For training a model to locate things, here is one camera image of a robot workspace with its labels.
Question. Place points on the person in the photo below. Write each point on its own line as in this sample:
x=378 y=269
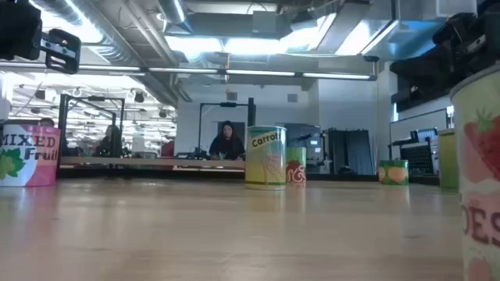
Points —
x=109 y=144
x=47 y=122
x=226 y=144

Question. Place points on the short green orange-fruit can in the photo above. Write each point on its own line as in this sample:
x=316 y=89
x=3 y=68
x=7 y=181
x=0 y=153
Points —
x=394 y=173

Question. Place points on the silver ventilation duct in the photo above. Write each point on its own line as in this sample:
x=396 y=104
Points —
x=111 y=54

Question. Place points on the tall green Oranges can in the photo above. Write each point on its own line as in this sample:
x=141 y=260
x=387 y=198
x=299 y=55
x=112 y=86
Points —
x=447 y=164

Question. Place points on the long linear ceiling lamp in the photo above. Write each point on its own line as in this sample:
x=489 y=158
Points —
x=258 y=73

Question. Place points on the black ceiling camera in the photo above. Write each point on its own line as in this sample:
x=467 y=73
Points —
x=371 y=59

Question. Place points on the black perforated rack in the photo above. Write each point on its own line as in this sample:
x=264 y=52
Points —
x=418 y=158

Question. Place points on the black curtain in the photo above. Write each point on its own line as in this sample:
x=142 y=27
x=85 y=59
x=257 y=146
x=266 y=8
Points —
x=351 y=152

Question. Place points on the grey wall vent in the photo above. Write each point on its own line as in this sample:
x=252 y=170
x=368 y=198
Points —
x=231 y=96
x=292 y=98

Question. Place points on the grey machine cabinet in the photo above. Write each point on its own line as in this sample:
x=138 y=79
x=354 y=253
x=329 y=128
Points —
x=312 y=136

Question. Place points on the yellow Carrots can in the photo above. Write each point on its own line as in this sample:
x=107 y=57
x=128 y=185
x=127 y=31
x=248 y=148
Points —
x=265 y=164

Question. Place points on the strawberry dessert can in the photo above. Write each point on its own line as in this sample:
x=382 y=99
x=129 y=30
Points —
x=480 y=175

